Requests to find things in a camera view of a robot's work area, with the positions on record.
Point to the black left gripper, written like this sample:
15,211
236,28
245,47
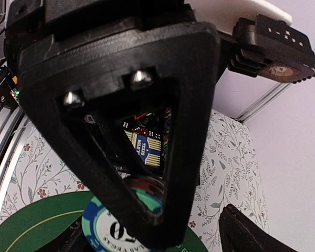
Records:
107,34

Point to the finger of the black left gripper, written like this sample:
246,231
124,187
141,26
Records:
128,113

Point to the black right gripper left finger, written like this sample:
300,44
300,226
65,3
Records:
71,239

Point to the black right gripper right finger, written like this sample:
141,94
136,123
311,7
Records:
239,233

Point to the stack of poker chips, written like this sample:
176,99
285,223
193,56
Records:
104,232

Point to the boxed texas holdem cards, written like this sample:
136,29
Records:
148,149

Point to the round green poker mat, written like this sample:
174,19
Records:
37,224

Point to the floral white tablecloth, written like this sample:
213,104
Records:
229,174

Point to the black poker chip case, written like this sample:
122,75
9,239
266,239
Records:
155,121

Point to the black and red dice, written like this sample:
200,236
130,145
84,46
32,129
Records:
130,127

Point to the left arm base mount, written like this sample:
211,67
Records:
8,89

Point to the front aluminium rail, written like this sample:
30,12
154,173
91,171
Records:
2,147

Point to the left aluminium frame post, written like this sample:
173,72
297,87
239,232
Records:
265,100

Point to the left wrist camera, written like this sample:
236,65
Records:
271,49

